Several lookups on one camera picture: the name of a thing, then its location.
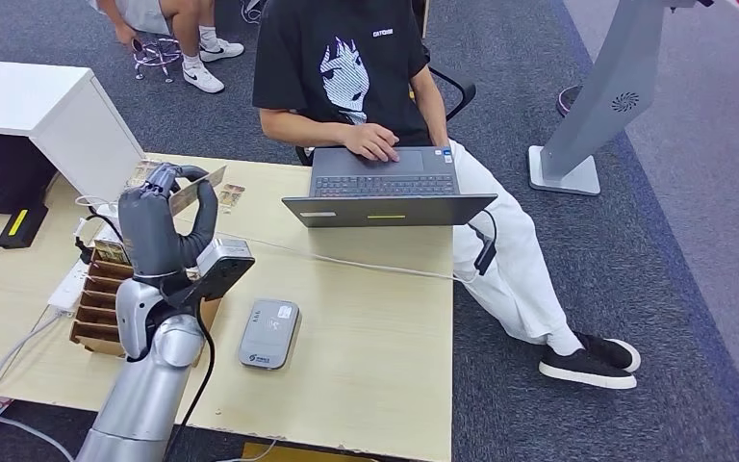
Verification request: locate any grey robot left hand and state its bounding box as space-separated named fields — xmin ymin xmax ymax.
xmin=117 ymin=162 xmax=219 ymax=280

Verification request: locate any person's right hand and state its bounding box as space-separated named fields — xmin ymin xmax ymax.
xmin=343 ymin=122 xmax=401 ymax=164

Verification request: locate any ID card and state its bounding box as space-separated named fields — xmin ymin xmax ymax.
xmin=168 ymin=166 xmax=228 ymax=217

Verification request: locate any gold patterned room key card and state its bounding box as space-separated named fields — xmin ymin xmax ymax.
xmin=91 ymin=240 xmax=132 ymax=266

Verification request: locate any patterned card in clear sleeve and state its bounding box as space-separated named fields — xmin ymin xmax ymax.
xmin=216 ymin=184 xmax=247 ymax=215
xmin=127 ymin=158 xmax=163 ymax=190

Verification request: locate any brown cardboard card organizer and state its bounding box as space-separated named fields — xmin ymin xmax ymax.
xmin=68 ymin=251 xmax=223 ymax=370

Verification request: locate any seated person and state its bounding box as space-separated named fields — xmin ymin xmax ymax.
xmin=251 ymin=0 xmax=643 ymax=391

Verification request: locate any grey card reader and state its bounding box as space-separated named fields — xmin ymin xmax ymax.
xmin=238 ymin=297 xmax=302 ymax=372

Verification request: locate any crouching person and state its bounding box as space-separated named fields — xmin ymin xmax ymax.
xmin=86 ymin=0 xmax=245 ymax=95

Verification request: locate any white power adapter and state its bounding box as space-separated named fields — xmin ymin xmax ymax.
xmin=93 ymin=203 xmax=123 ymax=243

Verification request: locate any grey laptop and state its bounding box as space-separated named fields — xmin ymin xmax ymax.
xmin=281 ymin=146 xmax=499 ymax=229

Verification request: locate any white power strip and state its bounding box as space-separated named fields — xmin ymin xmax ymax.
xmin=46 ymin=254 xmax=100 ymax=315

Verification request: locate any black device with yellow stripe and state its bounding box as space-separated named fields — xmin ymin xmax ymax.
xmin=0 ymin=202 xmax=49 ymax=250

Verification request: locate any black monitor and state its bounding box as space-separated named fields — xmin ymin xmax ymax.
xmin=0 ymin=132 xmax=59 ymax=217

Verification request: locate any white cabinet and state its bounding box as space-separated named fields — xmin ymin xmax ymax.
xmin=0 ymin=58 xmax=145 ymax=205

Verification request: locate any round purple-rimmed base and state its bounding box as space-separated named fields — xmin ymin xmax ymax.
xmin=556 ymin=84 xmax=584 ymax=119

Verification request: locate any grey kiosk stand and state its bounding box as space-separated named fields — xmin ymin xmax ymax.
xmin=528 ymin=0 xmax=715 ymax=197

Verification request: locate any yellow board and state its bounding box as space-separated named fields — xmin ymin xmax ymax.
xmin=240 ymin=443 xmax=370 ymax=462

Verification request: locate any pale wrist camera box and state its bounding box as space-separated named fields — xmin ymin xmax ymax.
xmin=162 ymin=237 xmax=257 ymax=311

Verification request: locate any long white cable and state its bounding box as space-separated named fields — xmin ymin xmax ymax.
xmin=74 ymin=195 xmax=479 ymax=286

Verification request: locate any black dongle with cable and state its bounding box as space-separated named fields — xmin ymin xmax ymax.
xmin=468 ymin=210 xmax=499 ymax=278

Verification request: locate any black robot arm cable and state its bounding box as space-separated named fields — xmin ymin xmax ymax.
xmin=162 ymin=299 xmax=217 ymax=462

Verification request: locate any chrome wire stool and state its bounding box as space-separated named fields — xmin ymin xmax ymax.
xmin=131 ymin=37 xmax=183 ymax=84

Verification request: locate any thick grey cable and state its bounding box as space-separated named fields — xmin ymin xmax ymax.
xmin=0 ymin=309 xmax=78 ymax=462

